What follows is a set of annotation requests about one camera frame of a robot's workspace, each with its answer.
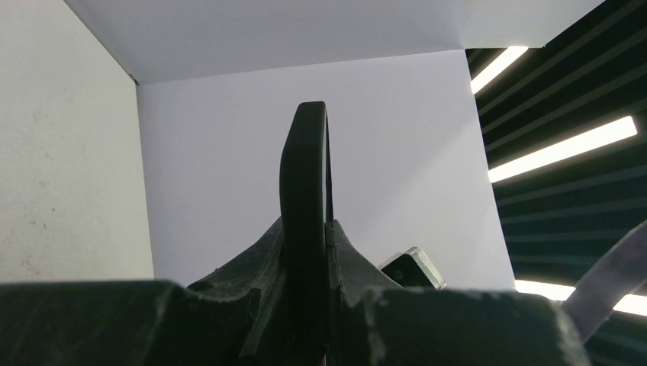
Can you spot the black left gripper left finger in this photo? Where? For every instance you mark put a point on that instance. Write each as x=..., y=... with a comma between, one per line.
x=143, y=322

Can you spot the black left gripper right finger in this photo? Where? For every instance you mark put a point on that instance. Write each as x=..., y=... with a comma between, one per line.
x=375, y=321

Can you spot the ceiling light strip lower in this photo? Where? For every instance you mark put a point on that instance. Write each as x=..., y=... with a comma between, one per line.
x=624, y=303

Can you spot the ceiling light strip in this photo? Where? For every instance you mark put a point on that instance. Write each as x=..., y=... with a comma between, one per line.
x=492, y=70
x=624, y=303
x=593, y=139

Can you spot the ceiling light strip upper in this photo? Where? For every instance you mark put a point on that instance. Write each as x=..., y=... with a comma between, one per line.
x=492, y=70

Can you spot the ceiling light strip middle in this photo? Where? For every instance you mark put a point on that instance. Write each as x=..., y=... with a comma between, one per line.
x=593, y=139

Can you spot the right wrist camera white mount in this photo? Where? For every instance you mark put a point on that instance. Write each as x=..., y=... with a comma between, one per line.
x=413, y=268

